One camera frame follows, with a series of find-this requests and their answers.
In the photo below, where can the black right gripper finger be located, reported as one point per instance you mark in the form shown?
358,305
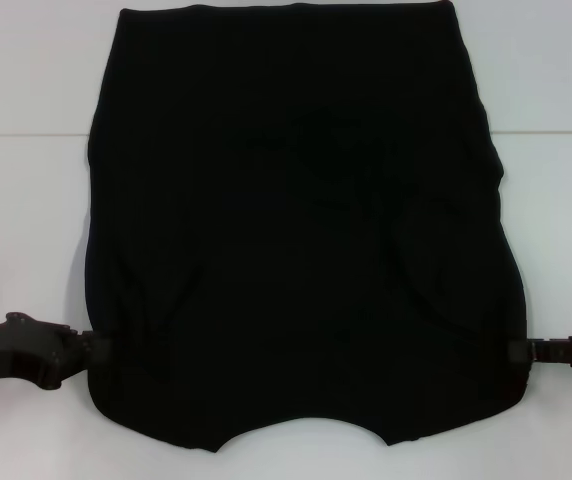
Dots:
518,350

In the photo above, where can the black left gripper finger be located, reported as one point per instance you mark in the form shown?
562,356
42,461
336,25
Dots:
93,344
93,359

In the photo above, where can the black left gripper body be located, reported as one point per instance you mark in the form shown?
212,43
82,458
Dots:
6,350

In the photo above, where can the black t-shirt with white print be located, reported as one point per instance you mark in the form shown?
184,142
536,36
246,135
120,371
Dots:
291,175

